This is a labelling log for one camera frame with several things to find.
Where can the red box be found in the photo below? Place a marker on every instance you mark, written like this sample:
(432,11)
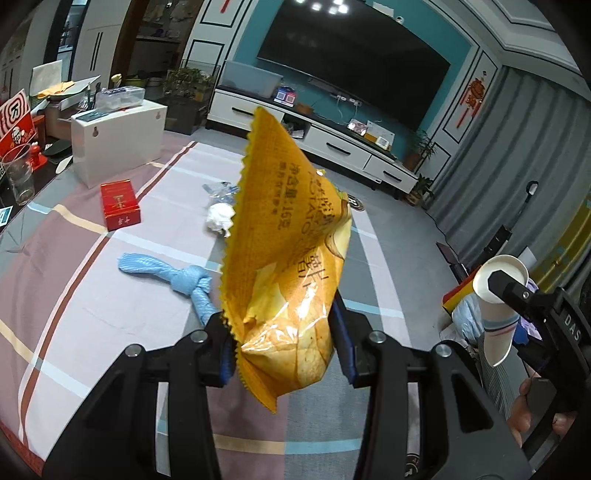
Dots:
(120,203)

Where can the teal card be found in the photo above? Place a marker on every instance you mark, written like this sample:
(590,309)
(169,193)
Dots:
(5,218)

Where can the black television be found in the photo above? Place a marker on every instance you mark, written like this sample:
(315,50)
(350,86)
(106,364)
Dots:
(360,64)

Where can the red and white paper bag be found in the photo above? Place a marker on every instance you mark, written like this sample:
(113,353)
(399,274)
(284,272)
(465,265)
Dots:
(14,115)

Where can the black round floor disc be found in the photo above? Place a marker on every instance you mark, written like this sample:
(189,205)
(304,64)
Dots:
(358,204)

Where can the yellow paper bag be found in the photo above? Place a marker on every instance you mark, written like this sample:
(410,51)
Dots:
(455,295)

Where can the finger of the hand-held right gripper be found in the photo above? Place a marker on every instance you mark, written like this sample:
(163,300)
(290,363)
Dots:
(508,288)

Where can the white board box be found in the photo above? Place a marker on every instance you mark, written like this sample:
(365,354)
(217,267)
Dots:
(120,143)

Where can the clear blue printed wrapper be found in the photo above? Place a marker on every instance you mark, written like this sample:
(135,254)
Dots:
(219,190)

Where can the red wall ornament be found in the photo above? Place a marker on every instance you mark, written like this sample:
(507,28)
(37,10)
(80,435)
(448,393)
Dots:
(472,101)

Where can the white television cabinet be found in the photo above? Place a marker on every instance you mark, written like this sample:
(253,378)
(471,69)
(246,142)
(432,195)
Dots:
(332,143)

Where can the pink grey striped blanket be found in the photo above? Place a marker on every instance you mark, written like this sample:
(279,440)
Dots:
(92,286)

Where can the yellow potato chip bag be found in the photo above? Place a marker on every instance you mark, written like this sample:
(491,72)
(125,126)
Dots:
(286,258)

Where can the red code stand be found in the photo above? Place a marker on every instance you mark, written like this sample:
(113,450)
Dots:
(291,98)

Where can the person's grey striped clothing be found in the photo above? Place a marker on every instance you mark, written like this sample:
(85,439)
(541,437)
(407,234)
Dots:
(501,387)

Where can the black upright stand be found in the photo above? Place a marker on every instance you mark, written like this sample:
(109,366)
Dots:
(517,221)

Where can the grey curtain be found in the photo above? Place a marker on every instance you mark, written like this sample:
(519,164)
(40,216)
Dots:
(517,152)

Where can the light blue knotted cloth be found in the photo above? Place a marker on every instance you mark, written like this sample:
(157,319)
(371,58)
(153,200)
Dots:
(184,279)

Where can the red figurine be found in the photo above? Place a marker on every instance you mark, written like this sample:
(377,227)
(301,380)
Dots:
(38,157)

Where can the pink card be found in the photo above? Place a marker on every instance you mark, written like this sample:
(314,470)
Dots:
(356,127)

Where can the yellow envelope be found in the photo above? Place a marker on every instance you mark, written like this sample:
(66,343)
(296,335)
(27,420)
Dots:
(55,88)

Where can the cardboard box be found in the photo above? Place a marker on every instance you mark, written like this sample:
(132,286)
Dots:
(60,120)

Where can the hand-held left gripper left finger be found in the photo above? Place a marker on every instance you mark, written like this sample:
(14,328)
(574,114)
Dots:
(225,364)

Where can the leafy plant rack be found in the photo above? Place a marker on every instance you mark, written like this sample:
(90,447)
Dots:
(187,97)

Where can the person's right hand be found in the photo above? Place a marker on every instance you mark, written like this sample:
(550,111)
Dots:
(519,420)

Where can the desk calendar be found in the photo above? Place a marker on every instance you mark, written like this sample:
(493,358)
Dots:
(381,136)

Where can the large clear storage box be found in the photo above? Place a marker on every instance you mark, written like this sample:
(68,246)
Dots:
(249,78)

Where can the white tissue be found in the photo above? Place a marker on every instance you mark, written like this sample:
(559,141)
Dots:
(219,217)

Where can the clear drinking glass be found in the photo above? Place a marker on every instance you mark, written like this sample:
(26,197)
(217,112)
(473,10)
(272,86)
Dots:
(18,177)

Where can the white paper cup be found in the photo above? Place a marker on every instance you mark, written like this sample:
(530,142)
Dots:
(498,323)

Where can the blue code stand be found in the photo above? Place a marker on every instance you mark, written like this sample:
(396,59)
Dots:
(280,95)

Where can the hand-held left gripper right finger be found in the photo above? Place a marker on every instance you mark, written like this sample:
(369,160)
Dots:
(344,346)

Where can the white bin liner bag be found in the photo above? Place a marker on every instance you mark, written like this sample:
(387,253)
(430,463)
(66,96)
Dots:
(468,318)

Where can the small potted plant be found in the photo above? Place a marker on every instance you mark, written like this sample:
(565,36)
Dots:
(421,189)

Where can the tall potted plant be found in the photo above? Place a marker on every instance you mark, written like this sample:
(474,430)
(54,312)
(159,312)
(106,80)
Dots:
(420,147)

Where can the small clear storage box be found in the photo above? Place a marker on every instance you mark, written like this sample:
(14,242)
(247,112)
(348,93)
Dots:
(120,98)

